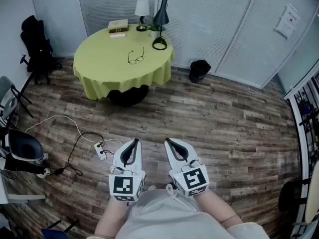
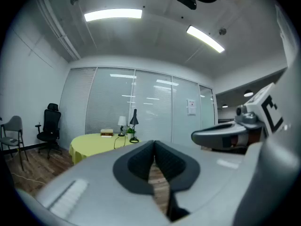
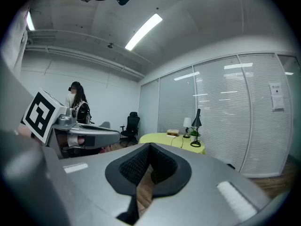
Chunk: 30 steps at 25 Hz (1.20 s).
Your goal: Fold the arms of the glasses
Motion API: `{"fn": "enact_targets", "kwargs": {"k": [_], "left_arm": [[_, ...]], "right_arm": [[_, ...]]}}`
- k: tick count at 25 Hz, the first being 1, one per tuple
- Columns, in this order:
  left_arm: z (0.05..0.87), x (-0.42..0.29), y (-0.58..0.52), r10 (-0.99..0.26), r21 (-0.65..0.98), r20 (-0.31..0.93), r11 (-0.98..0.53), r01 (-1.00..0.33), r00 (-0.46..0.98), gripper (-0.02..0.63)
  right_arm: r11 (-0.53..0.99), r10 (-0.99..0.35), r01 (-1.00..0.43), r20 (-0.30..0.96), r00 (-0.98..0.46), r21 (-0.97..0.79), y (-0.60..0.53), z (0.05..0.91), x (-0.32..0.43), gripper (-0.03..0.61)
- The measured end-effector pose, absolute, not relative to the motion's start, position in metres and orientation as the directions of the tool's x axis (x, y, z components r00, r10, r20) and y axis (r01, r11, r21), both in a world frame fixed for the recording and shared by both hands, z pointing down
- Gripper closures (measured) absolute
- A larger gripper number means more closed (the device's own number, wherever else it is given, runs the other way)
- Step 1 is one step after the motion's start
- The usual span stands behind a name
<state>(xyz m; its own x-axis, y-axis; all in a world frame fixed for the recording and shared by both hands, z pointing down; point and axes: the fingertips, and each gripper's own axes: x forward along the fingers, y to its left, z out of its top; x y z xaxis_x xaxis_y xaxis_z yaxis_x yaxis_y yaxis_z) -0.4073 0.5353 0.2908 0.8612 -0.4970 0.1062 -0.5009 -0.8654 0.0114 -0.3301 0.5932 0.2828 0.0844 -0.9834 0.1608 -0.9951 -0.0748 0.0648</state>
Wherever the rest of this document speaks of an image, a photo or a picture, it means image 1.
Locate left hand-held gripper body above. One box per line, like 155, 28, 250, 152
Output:
108, 163, 147, 203

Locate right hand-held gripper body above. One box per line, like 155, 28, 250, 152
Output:
168, 157, 209, 198

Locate black thin-framed glasses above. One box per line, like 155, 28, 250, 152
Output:
128, 47, 146, 65

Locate person's right forearm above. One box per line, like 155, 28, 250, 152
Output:
196, 187, 244, 230

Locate person's left forearm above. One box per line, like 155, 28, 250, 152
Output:
94, 196, 134, 239

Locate white power strip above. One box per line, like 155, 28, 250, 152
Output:
93, 141, 108, 162

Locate person's light clothing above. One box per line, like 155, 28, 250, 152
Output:
86, 183, 271, 239

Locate black round table base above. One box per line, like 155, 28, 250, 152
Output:
107, 83, 150, 107

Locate black trash bin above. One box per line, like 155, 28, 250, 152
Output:
188, 59, 212, 84

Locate blue object with black legs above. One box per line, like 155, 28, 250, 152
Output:
40, 219, 81, 239

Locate yellow-green tablecloth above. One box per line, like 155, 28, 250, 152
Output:
73, 23, 175, 101

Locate white furniture edge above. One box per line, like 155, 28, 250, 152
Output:
0, 169, 47, 206

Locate small potted plant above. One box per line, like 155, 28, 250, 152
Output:
147, 23, 167, 39

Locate grey folding chair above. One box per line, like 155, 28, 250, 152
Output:
0, 75, 34, 130

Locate glass-door shelf cabinet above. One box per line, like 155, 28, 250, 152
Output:
283, 67, 319, 184

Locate black office chair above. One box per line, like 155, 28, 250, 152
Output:
19, 14, 63, 85

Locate black desk lamp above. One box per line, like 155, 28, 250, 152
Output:
152, 0, 170, 51

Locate white-shade table lamp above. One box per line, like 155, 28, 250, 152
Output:
134, 0, 151, 32

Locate white paper notice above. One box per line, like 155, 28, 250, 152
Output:
273, 4, 302, 40

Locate black cable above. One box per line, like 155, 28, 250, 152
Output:
53, 132, 105, 177

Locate white cable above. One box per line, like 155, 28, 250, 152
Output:
24, 115, 123, 164

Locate beige chair with black frame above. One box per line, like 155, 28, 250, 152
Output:
277, 160, 319, 239

